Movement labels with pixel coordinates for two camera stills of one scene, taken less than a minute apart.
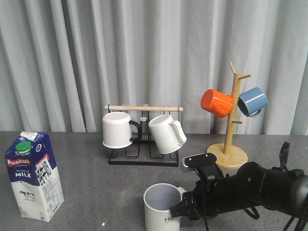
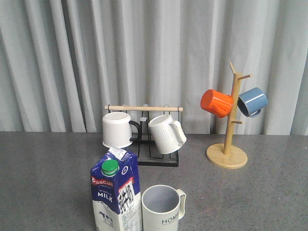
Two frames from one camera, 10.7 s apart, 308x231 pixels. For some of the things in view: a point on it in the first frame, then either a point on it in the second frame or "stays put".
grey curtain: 62,61 stays put
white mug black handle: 119,132 stays put
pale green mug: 158,199 stays put
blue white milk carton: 32,168 -> 116,192
